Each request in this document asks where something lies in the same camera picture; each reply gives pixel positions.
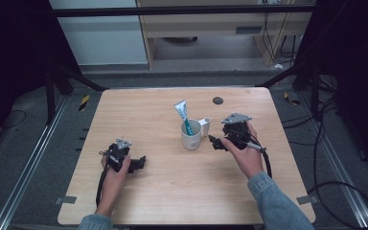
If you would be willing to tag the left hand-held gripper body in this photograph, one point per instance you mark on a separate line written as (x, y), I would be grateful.
(119, 153)

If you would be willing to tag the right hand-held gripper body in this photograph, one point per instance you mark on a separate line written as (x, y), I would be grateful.
(236, 127)

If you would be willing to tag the white cup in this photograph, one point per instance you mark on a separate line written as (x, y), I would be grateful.
(190, 142)

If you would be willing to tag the green toothpaste tube white cap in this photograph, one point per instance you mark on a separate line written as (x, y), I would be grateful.
(181, 110)

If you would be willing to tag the person's left hand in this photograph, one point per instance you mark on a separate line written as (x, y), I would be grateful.
(115, 179)

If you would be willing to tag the person's right hand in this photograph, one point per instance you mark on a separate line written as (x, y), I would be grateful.
(247, 159)

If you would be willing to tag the grey round table grommet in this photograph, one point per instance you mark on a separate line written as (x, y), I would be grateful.
(218, 100)

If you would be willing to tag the yellow black tape strip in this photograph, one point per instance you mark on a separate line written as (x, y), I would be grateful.
(84, 103)
(291, 99)

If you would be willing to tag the black metal stand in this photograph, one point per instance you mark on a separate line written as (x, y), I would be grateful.
(314, 89)
(49, 92)

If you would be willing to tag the light wooden desk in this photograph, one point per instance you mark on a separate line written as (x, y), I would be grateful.
(211, 25)

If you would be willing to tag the white cabinet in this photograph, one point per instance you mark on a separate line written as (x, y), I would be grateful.
(102, 41)

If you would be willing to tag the black curtain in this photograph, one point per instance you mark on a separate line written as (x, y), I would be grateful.
(354, 64)
(12, 48)

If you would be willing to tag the grey table bracket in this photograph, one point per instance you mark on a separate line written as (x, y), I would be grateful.
(65, 200)
(307, 200)

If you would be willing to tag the aluminium floor rail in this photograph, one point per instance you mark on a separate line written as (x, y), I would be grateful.
(25, 172)
(338, 166)

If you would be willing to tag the black horizontal frame bar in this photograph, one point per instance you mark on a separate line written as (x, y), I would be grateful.
(172, 11)

